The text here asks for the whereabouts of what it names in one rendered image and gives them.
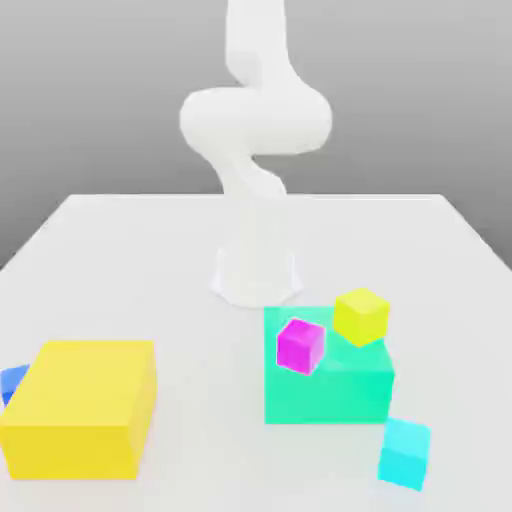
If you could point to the small cyan cube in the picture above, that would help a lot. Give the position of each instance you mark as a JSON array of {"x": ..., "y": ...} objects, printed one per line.
[{"x": 404, "y": 452}]

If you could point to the small blue cube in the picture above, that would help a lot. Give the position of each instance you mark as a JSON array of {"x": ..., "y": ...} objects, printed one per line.
[{"x": 10, "y": 382}]

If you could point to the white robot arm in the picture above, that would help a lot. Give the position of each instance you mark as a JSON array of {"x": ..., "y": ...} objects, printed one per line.
[{"x": 256, "y": 120}]

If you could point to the large yellow box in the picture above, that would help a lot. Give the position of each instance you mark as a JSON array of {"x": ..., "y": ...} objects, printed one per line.
[{"x": 76, "y": 408}]

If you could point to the large green box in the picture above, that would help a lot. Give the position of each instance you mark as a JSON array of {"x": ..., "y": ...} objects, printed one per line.
[{"x": 340, "y": 392}]

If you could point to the small magenta cube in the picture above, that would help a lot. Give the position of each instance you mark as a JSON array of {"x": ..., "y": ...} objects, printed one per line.
[{"x": 298, "y": 348}]

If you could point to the small yellow cube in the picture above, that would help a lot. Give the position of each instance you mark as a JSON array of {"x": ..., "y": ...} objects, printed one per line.
[{"x": 362, "y": 316}]

